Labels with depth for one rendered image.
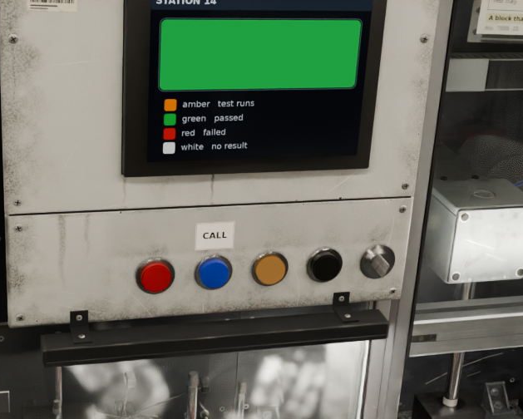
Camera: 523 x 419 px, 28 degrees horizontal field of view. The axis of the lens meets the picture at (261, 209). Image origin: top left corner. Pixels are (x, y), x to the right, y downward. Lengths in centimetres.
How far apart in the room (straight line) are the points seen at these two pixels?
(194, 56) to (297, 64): 10
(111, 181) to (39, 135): 8
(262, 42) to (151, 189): 18
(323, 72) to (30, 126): 28
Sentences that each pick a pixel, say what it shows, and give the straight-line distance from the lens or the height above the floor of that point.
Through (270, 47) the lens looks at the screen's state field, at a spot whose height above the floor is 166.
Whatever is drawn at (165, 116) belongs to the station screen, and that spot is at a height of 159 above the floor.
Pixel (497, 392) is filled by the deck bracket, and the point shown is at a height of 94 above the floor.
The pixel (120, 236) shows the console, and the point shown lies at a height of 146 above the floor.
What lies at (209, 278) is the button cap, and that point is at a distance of 106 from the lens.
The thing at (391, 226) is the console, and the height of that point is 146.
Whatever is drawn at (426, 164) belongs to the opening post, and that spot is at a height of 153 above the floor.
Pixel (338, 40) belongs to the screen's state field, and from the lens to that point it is 100.
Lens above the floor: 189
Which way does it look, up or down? 22 degrees down
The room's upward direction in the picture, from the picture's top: 4 degrees clockwise
